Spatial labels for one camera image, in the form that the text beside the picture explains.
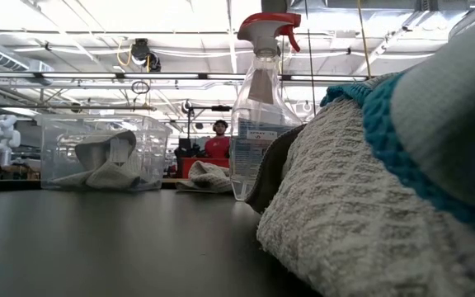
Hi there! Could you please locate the white waffle microfiber towel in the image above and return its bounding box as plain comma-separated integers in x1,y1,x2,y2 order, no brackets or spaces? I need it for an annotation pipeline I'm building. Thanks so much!
244,73,475,297
175,160,233,194
49,130,158,191

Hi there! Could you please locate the light blue microfiber towel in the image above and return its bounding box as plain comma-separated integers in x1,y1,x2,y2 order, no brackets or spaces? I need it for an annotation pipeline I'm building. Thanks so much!
319,10,475,244

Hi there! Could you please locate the person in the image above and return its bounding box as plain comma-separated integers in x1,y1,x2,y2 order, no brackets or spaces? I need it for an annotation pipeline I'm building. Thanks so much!
204,119,231,160

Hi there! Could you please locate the glass jar with pink lid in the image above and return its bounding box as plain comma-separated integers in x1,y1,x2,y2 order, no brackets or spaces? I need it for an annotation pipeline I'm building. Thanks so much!
228,12,304,202

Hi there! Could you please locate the black tripod boom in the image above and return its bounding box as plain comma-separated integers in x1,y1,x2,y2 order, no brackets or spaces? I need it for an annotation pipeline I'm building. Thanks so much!
181,101,233,141

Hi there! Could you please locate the red box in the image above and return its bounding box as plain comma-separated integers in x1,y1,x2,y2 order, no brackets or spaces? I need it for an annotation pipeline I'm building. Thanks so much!
179,157,231,179

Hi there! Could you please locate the black ceiling device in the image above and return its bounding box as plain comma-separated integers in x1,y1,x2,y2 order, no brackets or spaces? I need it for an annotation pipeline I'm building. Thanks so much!
129,37,162,73

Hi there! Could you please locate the long ceiling light bar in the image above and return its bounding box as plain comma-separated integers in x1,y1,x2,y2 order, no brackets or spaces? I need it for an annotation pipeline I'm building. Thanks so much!
0,72,370,83

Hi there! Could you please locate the black cable loop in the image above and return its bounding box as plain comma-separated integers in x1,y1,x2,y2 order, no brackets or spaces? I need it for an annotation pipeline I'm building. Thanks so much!
130,80,151,95

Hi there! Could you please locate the yellow cable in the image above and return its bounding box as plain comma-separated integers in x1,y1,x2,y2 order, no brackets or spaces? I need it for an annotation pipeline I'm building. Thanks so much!
355,0,374,79

